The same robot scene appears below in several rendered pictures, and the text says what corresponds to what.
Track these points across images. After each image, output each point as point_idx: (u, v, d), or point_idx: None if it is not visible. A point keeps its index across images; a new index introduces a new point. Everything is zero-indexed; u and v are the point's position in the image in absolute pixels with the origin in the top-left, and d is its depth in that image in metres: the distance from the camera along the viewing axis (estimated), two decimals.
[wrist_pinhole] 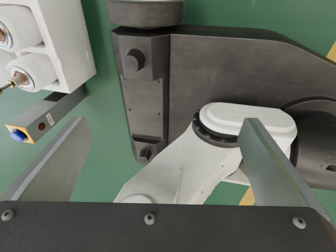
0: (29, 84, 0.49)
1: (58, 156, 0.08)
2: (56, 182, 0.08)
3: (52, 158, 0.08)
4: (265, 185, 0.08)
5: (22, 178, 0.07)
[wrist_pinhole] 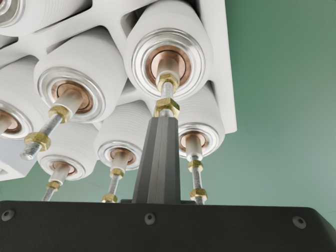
0: None
1: (160, 157, 0.08)
2: (160, 184, 0.08)
3: (159, 159, 0.08)
4: (160, 183, 0.08)
5: (146, 180, 0.07)
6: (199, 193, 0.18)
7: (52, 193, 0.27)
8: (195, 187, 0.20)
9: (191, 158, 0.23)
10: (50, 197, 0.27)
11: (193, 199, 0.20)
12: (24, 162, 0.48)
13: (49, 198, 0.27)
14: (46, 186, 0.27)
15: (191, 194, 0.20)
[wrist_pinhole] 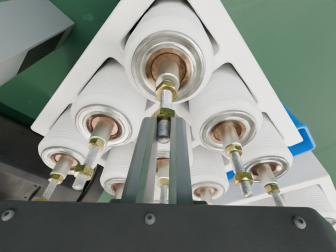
0: (51, 163, 0.29)
1: (151, 157, 0.08)
2: (151, 184, 0.08)
3: (150, 159, 0.08)
4: (169, 183, 0.08)
5: (135, 180, 0.07)
6: None
7: (276, 195, 0.25)
8: (163, 105, 0.12)
9: (171, 82, 0.15)
10: (278, 199, 0.25)
11: (160, 111, 0.11)
12: (309, 169, 0.45)
13: (277, 201, 0.25)
14: (269, 194, 0.26)
15: (164, 107, 0.12)
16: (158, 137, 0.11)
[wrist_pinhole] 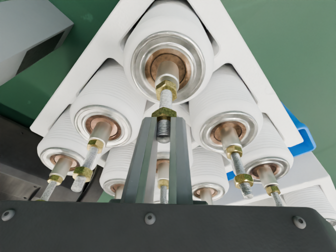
0: (50, 164, 0.29)
1: (151, 157, 0.08)
2: (151, 184, 0.08)
3: (150, 159, 0.08)
4: (169, 183, 0.08)
5: (135, 180, 0.07)
6: None
7: (277, 196, 0.25)
8: None
9: (167, 90, 0.16)
10: (279, 200, 0.25)
11: None
12: (310, 169, 0.45)
13: (278, 202, 0.24)
14: (269, 195, 0.26)
15: None
16: (163, 128, 0.11)
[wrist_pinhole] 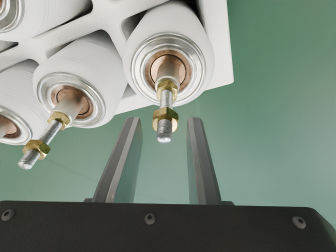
0: None
1: (129, 157, 0.08)
2: (128, 184, 0.08)
3: (127, 159, 0.08)
4: (191, 184, 0.08)
5: (108, 179, 0.07)
6: (170, 114, 0.11)
7: None
8: None
9: None
10: None
11: (152, 126, 0.12)
12: None
13: None
14: None
15: (153, 118, 0.12)
16: (170, 137, 0.11)
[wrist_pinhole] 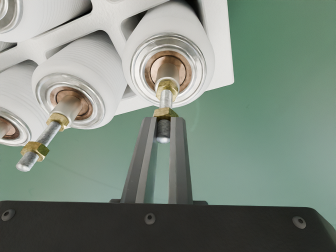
0: None
1: (151, 157, 0.08)
2: (151, 184, 0.08)
3: (150, 159, 0.08)
4: (169, 183, 0.08)
5: (135, 180, 0.07)
6: None
7: None
8: (167, 105, 0.12)
9: None
10: None
11: (168, 111, 0.11)
12: None
13: None
14: None
15: (171, 109, 0.12)
16: (156, 134, 0.11)
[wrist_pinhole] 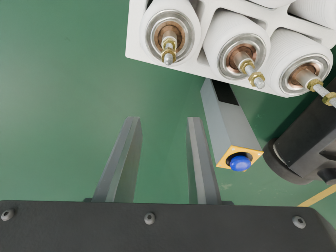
0: None
1: (129, 157, 0.08)
2: (128, 184, 0.08)
3: (127, 159, 0.08)
4: (191, 184, 0.08)
5: (108, 179, 0.07)
6: None
7: None
8: None
9: (172, 45, 0.24)
10: None
11: (175, 52, 0.20)
12: None
13: None
14: None
15: (175, 52, 0.21)
16: (164, 58, 0.20)
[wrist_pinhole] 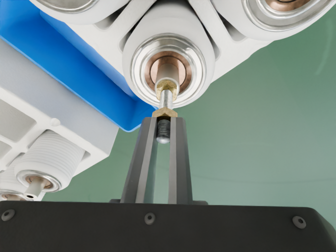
0: None
1: (151, 157, 0.08)
2: (151, 184, 0.08)
3: (150, 159, 0.08)
4: (169, 183, 0.08)
5: (135, 180, 0.07)
6: None
7: (163, 102, 0.14)
8: None
9: None
10: (162, 106, 0.14)
11: None
12: (103, 139, 0.39)
13: None
14: (176, 91, 0.14)
15: None
16: None
